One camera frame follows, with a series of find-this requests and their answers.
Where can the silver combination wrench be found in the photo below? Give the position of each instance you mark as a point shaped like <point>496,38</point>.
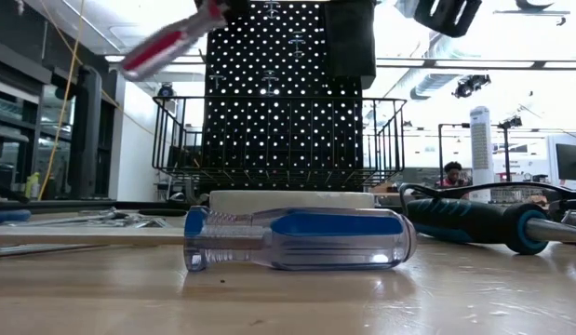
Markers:
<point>138,222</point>
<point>59,220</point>
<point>108,213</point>

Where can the black ceiling spotlight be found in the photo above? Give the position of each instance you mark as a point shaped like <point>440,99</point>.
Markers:
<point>469,86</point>

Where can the tall black pegboard bin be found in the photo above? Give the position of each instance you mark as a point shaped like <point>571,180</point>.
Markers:
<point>350,42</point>

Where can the white tower fan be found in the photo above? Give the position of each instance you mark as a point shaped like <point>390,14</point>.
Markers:
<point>482,153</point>

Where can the person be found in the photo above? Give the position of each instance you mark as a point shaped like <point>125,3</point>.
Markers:
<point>452,174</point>

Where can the black computer monitor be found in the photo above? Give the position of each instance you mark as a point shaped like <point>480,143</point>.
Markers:
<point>571,163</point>

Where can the black metal pegboard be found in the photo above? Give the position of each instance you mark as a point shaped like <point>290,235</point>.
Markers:
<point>287,139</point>

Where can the white masking tape roll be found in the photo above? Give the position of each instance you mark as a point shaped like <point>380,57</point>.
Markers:
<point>292,200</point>

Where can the round black lamp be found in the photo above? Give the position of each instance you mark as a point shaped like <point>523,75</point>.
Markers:
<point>165,90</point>

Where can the yellow-green spray bottle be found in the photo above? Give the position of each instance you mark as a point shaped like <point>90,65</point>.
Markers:
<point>32,186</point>

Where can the red and blue pliers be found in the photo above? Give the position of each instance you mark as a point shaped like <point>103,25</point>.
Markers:
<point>8,216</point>

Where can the black pole frame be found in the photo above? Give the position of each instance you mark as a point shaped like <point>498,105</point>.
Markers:
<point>440,153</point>

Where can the black stand with camera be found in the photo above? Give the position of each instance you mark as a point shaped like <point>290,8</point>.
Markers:
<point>506,153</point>

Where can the black pipe post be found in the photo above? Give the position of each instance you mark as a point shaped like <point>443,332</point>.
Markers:
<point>85,139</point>

